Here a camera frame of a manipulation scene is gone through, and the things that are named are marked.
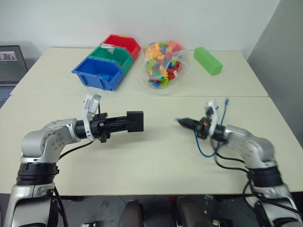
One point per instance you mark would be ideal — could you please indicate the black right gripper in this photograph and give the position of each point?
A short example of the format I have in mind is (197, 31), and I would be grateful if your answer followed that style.
(203, 127)

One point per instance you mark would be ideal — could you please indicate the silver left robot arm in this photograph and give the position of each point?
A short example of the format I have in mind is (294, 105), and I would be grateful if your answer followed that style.
(47, 139)

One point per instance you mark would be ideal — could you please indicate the green plastic storage bin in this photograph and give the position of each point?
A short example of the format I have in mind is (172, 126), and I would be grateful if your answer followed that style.
(106, 56)

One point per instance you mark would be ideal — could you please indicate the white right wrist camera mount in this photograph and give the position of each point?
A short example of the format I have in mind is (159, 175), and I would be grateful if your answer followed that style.
(216, 111)

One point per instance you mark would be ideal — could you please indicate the blue plastic storage bin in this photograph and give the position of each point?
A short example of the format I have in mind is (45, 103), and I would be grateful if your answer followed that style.
(94, 81)

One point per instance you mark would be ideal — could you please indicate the clear bag of colourful bricks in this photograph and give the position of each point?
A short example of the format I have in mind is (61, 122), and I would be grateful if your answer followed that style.
(163, 63)

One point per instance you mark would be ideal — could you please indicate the green rectangular block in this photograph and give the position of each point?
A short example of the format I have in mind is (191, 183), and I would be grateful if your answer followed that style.
(208, 60)

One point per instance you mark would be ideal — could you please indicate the small black box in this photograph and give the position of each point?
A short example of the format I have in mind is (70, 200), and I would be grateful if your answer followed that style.
(138, 121)

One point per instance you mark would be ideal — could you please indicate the red plastic storage bin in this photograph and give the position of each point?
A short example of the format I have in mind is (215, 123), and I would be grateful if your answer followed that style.
(123, 43)

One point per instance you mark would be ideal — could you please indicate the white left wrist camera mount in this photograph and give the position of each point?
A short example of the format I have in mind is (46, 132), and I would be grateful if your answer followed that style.
(91, 101)

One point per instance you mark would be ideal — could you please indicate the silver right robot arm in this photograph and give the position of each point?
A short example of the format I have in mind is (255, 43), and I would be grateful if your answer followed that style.
(251, 144)

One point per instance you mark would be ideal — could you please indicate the grey partition panel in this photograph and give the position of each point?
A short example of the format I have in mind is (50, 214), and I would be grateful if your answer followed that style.
(279, 59)

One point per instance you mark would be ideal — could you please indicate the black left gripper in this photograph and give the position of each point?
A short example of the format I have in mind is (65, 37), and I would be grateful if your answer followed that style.
(100, 125)

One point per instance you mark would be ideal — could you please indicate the grey laptop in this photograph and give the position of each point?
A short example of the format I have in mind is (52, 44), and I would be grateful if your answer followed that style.
(10, 68)

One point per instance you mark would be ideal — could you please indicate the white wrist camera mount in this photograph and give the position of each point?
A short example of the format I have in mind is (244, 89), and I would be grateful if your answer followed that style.
(216, 111)
(91, 101)

